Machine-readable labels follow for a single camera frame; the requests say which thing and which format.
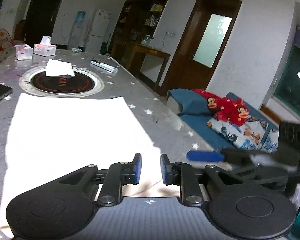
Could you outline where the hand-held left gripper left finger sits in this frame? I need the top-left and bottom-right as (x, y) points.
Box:
(57, 153), (142, 207)

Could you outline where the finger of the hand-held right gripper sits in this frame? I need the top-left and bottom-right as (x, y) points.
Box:
(187, 148), (278, 165)

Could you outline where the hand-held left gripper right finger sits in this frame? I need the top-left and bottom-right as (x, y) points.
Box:
(160, 153), (243, 207)

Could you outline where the cream fleece sweater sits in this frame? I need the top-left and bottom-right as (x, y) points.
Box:
(0, 93), (180, 230)

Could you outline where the cartoon print pillow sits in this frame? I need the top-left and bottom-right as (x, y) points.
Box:
(207, 116), (280, 153)

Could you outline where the red monkey-print clothing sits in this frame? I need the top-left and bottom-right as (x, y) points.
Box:
(191, 88), (250, 127)

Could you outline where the blue sofa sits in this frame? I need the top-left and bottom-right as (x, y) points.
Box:
(166, 88), (282, 155)

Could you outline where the window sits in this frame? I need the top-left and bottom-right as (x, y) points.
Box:
(272, 27), (300, 123)

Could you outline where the grey star-patterned tablecloth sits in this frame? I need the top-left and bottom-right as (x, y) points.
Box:
(0, 49), (215, 240)

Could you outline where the wooden door with frosted glass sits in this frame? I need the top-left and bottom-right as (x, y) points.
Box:
(161, 0), (242, 98)

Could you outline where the white remote control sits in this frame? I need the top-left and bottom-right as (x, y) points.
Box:
(90, 60), (118, 73)

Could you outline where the wooden desk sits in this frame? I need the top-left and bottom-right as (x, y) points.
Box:
(111, 41), (172, 93)

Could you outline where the round built-in hotplate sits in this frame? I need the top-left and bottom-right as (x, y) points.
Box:
(19, 66), (105, 97)

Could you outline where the white refrigerator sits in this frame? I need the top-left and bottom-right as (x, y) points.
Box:
(84, 9), (112, 54)

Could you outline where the dark wooden bookcase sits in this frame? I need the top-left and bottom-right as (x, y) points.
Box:
(110, 0), (170, 63)

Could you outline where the pink and white tissue box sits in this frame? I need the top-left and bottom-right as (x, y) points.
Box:
(33, 36), (57, 57)

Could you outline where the blue water bottle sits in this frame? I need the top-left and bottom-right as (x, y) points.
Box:
(76, 10), (87, 24)

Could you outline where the dark wooden door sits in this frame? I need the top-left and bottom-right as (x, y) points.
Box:
(24, 0), (67, 49)

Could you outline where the round floor fan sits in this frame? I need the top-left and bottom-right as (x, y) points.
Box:
(0, 29), (15, 62)

